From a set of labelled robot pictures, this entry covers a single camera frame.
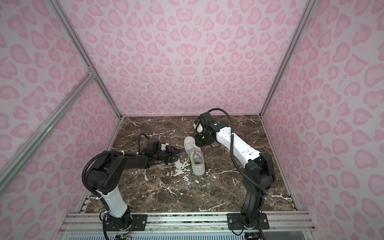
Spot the left corner frame post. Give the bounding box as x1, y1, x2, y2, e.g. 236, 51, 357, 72
48, 0, 123, 120

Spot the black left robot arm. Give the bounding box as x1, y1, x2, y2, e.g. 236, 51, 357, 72
82, 139, 182, 229

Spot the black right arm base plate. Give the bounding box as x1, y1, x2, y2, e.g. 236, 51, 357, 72
226, 213, 270, 230

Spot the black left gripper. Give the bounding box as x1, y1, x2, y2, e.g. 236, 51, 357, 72
153, 145, 183, 165

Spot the white sneaker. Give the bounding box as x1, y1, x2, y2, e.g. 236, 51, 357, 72
184, 136, 205, 176

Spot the corner frame post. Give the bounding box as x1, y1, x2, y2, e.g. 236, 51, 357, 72
259, 0, 319, 119
48, 0, 123, 120

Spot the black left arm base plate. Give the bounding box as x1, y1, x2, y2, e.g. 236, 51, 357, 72
103, 214, 148, 232

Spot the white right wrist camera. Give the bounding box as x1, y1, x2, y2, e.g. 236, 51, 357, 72
194, 119, 204, 135

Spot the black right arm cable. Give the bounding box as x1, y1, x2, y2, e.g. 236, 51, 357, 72
207, 107, 235, 136

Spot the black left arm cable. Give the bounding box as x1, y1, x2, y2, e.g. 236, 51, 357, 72
137, 132, 151, 154

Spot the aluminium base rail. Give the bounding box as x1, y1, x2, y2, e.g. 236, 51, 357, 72
58, 211, 319, 240

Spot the aluminium diagonal frame strut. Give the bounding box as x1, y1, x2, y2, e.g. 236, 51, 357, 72
1, 71, 95, 193

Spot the right corner frame post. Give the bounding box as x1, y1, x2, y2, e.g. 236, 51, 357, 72
259, 0, 319, 119

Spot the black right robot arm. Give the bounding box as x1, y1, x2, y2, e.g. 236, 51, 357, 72
195, 108, 276, 230

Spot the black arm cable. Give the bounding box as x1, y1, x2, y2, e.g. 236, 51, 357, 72
137, 132, 151, 154
207, 107, 235, 136

